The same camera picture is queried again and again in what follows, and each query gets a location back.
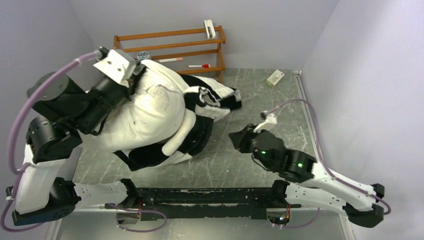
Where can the black white checkered pillowcase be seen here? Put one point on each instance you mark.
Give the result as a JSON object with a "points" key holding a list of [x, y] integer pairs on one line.
{"points": [[211, 101]]}

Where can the white pillow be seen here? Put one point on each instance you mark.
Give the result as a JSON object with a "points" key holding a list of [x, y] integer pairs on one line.
{"points": [[156, 112]]}

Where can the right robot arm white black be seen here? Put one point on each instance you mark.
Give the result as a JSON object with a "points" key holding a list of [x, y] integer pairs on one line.
{"points": [[307, 181]]}

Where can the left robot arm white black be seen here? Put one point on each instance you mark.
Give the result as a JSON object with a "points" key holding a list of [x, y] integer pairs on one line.
{"points": [[65, 111]]}

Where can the small white green box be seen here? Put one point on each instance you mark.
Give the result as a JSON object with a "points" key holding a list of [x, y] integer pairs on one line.
{"points": [[274, 78]]}

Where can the white marker red cap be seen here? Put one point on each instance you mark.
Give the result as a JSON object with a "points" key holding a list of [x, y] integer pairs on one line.
{"points": [[199, 66]]}

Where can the wooden shelf rack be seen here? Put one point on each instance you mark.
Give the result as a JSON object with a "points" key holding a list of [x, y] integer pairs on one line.
{"points": [[191, 44]]}

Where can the white marker pink cap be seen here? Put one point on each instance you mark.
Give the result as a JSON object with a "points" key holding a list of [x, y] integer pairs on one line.
{"points": [[167, 60]]}

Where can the white clip on rack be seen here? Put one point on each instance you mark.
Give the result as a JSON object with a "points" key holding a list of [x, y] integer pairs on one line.
{"points": [[209, 29]]}

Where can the blue white round jar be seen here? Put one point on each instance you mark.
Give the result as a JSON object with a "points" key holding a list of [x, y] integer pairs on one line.
{"points": [[143, 55]]}

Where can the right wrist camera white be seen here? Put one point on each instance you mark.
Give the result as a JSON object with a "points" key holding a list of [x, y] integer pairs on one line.
{"points": [[269, 121]]}

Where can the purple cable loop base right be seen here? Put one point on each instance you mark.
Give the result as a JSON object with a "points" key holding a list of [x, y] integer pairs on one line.
{"points": [[282, 220]]}

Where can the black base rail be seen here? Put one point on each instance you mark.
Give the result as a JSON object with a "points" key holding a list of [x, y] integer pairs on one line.
{"points": [[197, 203]]}

